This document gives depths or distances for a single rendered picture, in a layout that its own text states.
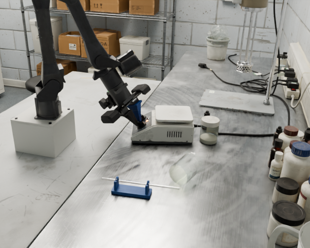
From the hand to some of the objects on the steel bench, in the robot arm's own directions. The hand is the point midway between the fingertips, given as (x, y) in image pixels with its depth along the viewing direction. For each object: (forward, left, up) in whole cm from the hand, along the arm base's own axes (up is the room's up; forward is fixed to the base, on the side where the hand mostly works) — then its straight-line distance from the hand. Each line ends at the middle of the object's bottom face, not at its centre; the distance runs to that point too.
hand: (134, 116), depth 112 cm
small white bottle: (+42, -17, -8) cm, 46 cm away
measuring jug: (+40, -57, -8) cm, 71 cm away
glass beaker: (+19, -22, -7) cm, 30 cm away
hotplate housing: (+10, +3, -8) cm, 13 cm away
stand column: (+50, +38, -7) cm, 63 cm away
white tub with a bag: (+33, +113, -8) cm, 118 cm away
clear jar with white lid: (+24, +2, -8) cm, 26 cm away
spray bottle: (+68, +93, -8) cm, 116 cm away
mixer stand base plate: (+38, +40, -8) cm, 55 cm away
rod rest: (+4, -30, -8) cm, 31 cm away
